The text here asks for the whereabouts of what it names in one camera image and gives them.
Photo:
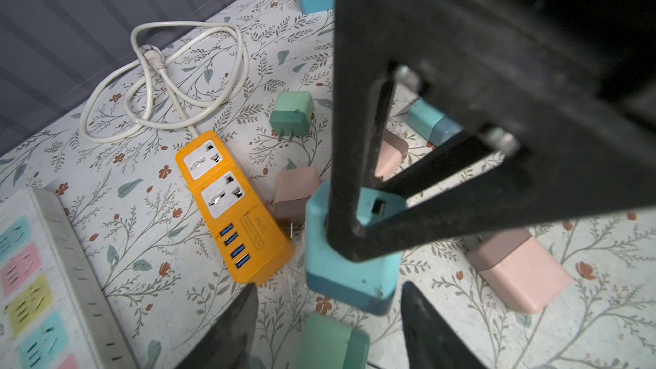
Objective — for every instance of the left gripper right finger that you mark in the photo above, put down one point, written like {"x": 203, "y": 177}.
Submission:
{"x": 430, "y": 341}

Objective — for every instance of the floral table mat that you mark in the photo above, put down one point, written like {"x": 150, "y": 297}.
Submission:
{"x": 152, "y": 253}

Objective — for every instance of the green plug adapter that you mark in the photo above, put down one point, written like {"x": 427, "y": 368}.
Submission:
{"x": 329, "y": 343}
{"x": 292, "y": 114}

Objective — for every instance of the pink plug adapter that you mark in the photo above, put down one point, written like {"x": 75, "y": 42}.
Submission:
{"x": 518, "y": 268}
{"x": 392, "y": 152}

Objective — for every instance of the pink plug beside orange strip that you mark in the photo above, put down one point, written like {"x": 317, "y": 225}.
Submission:
{"x": 293, "y": 189}

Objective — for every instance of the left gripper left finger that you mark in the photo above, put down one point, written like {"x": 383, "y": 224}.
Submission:
{"x": 229, "y": 341}

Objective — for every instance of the orange power strip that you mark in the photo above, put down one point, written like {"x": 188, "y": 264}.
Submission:
{"x": 249, "y": 239}

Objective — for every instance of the teal plug adapter right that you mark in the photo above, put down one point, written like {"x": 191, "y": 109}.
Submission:
{"x": 430, "y": 123}

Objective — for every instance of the pink plug adapter middle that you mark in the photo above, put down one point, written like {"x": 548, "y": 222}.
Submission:
{"x": 392, "y": 152}

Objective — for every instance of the white multicolour power strip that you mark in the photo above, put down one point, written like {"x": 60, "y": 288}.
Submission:
{"x": 53, "y": 312}

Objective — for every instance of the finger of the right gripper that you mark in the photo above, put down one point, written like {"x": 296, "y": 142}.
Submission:
{"x": 556, "y": 100}

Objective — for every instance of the pink plug adapter front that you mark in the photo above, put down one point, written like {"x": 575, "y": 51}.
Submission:
{"x": 518, "y": 268}

